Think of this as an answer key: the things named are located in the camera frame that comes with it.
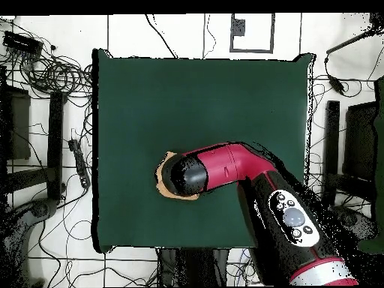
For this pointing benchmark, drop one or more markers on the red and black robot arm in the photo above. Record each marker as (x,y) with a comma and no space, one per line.
(222,168)

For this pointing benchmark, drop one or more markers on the black flat panel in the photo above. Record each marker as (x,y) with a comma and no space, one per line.
(19,126)
(360,141)

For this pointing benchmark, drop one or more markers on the tan terry towel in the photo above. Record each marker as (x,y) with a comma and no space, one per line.
(180,197)

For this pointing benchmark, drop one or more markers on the dark green tablecloth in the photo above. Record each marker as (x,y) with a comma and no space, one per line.
(180,105)

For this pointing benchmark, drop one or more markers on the black power strip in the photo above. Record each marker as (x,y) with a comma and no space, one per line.
(80,163)

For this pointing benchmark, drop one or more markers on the black upright bar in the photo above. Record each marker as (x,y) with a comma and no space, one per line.
(55,144)
(331,144)

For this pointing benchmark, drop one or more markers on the small grey square plate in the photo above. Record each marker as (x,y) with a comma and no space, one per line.
(238,27)

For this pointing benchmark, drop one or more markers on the black power adapter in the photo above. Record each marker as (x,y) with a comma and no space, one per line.
(336,85)

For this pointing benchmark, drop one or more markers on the black crossbar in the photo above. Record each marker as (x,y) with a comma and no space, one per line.
(27,178)
(357,186)

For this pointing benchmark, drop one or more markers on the black tripod leg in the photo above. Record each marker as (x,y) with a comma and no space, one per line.
(348,42)

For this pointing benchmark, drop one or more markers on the black box device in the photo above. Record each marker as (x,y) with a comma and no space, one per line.
(22,43)

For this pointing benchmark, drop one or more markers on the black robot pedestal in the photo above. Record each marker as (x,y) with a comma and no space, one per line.
(195,267)

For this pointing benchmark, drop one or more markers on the grey square frame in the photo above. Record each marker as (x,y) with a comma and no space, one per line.
(252,51)

